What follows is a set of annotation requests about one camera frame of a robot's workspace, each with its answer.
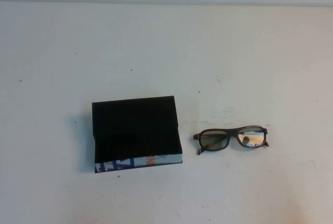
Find black printed glasses case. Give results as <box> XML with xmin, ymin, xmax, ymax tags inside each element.
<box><xmin>91</xmin><ymin>95</ymin><xmax>184</xmax><ymax>175</ymax></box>

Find black framed glasses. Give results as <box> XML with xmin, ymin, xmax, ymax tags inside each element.
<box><xmin>193</xmin><ymin>124</ymin><xmax>271</xmax><ymax>156</ymax></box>

